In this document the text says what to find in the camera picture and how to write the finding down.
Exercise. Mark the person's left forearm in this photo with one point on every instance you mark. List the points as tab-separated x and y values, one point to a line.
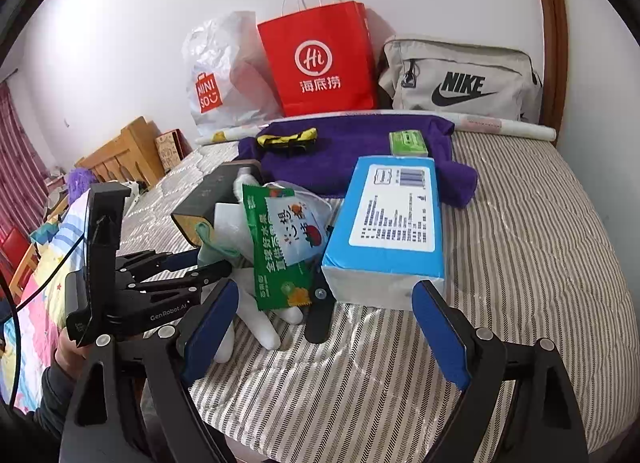
50	393

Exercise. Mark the green tissue pack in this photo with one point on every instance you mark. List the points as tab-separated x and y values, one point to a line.
407	144

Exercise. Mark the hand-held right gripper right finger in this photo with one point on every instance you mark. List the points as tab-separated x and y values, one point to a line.
440	333

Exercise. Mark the colourful printed blanket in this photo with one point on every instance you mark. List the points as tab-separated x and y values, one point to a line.
45	313

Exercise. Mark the striped mattress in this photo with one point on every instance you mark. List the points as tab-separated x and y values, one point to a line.
510	243

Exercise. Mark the grey waist bag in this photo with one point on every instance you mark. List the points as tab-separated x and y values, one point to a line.
460	83

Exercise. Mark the red paper shopping bag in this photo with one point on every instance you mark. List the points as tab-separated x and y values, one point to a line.
320	63

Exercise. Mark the yellow and black packet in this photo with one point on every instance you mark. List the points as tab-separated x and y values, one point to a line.
287	139

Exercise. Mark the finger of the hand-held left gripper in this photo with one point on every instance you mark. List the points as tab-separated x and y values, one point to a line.
170	259
200	277

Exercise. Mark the white patterned paper roll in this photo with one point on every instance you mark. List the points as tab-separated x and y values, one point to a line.
500	126

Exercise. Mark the blue tissue pack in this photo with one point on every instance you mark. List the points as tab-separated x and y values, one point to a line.
390	238

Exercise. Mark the red curtain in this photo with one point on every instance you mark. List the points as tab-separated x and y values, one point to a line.
20	153

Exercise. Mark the white paper sheet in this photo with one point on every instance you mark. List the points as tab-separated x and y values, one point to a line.
230	223

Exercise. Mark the black box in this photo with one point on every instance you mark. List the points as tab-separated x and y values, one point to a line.
215	193

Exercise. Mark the person's left hand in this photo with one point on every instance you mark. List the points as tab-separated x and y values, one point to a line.
67	350

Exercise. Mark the purple towel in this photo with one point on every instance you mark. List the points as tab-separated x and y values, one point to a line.
350	143

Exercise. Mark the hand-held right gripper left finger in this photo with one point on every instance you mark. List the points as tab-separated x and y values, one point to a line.
210	328

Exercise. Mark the wooden headboard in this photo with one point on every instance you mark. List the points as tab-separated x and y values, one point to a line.
125	153
550	43

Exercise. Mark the white plastic shopping bag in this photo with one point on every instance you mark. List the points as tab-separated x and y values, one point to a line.
220	73

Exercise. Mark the green plastic snack bag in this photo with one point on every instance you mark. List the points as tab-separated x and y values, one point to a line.
280	263

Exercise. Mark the brown patterned box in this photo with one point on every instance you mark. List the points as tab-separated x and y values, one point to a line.
169	150

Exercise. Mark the red chair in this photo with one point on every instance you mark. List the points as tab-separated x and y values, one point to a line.
15	253

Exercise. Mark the white glove with mint cuff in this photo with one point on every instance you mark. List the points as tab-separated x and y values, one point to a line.
260	328

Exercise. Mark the purple fluffy duster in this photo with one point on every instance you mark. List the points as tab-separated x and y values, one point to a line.
79	185

